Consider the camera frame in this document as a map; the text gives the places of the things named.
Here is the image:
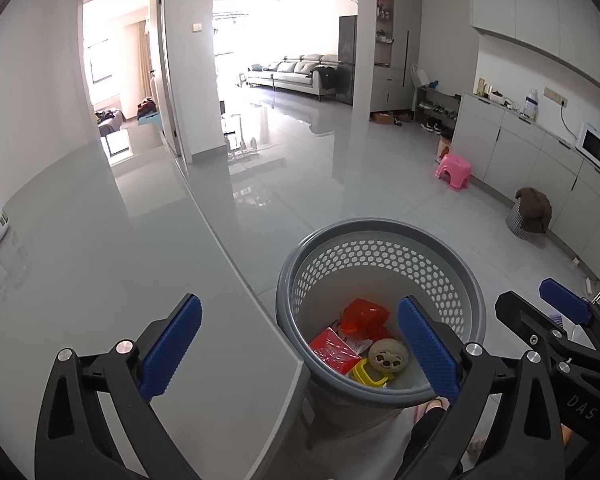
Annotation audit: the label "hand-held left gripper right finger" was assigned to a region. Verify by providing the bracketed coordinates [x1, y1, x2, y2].
[397, 296, 566, 480]

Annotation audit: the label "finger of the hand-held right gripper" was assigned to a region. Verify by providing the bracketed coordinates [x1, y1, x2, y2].
[495, 290, 600, 368]
[539, 278, 600, 353]

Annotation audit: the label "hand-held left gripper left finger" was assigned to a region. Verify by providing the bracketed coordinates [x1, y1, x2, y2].
[34, 293, 203, 480]

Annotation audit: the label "beige round plush toy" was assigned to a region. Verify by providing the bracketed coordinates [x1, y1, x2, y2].
[369, 338, 410, 376]

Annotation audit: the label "yellow plastic container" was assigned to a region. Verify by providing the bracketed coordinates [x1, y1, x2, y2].
[351, 358, 392, 389]

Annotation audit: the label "red plastic bag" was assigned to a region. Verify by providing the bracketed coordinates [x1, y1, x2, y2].
[340, 298, 393, 343]

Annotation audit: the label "long red carton box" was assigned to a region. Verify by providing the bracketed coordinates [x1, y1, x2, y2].
[310, 327, 363, 375]

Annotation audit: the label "grey perforated plastic basket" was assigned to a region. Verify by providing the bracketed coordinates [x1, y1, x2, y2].
[275, 217, 486, 428]

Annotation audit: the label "person's leg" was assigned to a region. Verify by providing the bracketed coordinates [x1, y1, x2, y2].
[402, 397, 486, 480]

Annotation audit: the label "checked fabric basket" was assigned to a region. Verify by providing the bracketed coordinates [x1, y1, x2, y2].
[506, 200, 546, 238]

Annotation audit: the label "brown cloth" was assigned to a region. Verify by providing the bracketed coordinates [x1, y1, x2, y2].
[515, 187, 552, 233]

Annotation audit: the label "white low cabinet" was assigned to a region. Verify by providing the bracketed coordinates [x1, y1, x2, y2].
[452, 92, 600, 281]

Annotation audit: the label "white microwave oven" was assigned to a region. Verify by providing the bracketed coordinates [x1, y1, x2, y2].
[575, 127, 600, 170]

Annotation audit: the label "pink plastic stool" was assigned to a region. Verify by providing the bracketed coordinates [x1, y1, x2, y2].
[435, 154, 472, 192]

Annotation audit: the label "clear bottle with blue label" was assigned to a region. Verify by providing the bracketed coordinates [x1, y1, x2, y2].
[522, 88, 540, 121]

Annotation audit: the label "open shoe rack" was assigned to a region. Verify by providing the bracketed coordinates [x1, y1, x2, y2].
[412, 85, 463, 136]

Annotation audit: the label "bed with dark cover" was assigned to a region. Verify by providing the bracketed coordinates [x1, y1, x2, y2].
[95, 109, 126, 136]

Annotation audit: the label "white room door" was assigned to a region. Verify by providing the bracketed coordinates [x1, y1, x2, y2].
[147, 0, 183, 161]

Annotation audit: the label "beige curtain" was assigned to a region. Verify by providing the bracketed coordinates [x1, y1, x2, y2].
[139, 22, 154, 103]

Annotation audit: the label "tall grey shelf cabinet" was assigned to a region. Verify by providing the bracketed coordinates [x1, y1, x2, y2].
[370, 0, 423, 113]

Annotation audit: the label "grey sofa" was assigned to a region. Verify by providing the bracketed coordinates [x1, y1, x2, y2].
[245, 53, 341, 96]

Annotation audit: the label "dark refrigerator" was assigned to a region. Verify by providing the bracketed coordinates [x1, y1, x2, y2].
[338, 15, 358, 106]

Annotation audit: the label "black power cable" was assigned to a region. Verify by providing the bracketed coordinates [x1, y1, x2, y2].
[560, 105, 578, 148]

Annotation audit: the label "white wall cabinets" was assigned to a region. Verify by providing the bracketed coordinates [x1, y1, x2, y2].
[467, 0, 600, 91]

